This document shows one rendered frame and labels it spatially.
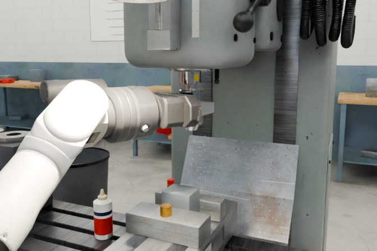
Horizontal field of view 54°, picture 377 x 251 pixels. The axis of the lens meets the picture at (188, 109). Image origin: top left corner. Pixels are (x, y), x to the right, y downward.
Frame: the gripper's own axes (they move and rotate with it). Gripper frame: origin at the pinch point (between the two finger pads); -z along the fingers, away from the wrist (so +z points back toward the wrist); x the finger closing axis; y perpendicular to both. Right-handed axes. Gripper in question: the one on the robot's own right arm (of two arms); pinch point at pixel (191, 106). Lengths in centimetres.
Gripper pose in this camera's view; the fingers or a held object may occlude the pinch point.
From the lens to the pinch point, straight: 69.4
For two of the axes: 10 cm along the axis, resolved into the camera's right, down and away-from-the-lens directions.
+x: -6.7, -1.1, 7.4
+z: -7.5, 0.8, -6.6
